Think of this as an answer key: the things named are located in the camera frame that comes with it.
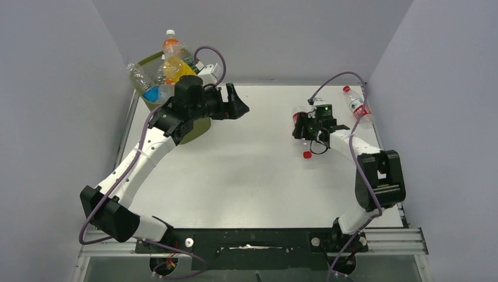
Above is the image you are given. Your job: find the green plastic mesh bin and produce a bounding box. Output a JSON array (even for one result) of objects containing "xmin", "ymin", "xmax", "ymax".
[{"xmin": 134, "ymin": 51, "xmax": 211, "ymax": 145}]

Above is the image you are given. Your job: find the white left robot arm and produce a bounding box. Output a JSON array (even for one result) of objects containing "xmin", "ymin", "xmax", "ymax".
[{"xmin": 79, "ymin": 75, "xmax": 250, "ymax": 245}]

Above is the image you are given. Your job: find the dark green label bottle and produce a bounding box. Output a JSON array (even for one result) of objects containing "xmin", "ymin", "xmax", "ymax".
[{"xmin": 181, "ymin": 48, "xmax": 198, "ymax": 73}]

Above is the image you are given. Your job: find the blue label water bottle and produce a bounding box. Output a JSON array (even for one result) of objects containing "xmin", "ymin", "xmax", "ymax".
[{"xmin": 126, "ymin": 63, "xmax": 167, "ymax": 103}]

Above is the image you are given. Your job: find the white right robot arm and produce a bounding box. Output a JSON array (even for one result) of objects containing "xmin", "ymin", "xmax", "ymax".
[{"xmin": 292, "ymin": 104, "xmax": 406, "ymax": 251}]

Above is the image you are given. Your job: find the red label bottle red cap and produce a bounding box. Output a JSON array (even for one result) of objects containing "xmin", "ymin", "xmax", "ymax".
[{"xmin": 292, "ymin": 106, "xmax": 312, "ymax": 159}]

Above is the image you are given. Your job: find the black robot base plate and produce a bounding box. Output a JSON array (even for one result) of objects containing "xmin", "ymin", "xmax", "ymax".
[{"xmin": 135, "ymin": 227, "xmax": 369, "ymax": 273}]

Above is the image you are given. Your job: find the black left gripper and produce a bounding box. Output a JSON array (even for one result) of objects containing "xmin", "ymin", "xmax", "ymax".
[{"xmin": 190, "ymin": 83, "xmax": 248, "ymax": 122}]

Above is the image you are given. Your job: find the orange label tea bottle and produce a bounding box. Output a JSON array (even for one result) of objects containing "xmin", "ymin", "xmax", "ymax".
[{"xmin": 163, "ymin": 29, "xmax": 184, "ymax": 59}]

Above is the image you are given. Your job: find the yellow juice bottle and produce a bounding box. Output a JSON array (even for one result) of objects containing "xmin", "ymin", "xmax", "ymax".
[{"xmin": 162, "ymin": 56, "xmax": 196, "ymax": 84}]

